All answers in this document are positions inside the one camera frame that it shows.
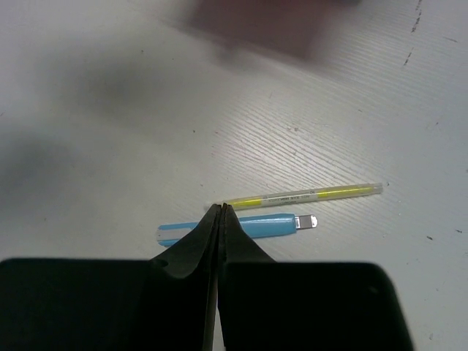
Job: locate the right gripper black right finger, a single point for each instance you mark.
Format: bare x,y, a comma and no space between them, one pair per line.
268,305

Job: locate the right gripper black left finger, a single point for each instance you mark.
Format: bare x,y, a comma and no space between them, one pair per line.
165,303

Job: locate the blue utility knife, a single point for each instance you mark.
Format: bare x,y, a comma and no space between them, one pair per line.
264,226

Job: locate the yellow highlighter pen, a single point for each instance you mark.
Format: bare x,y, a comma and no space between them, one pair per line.
305,196

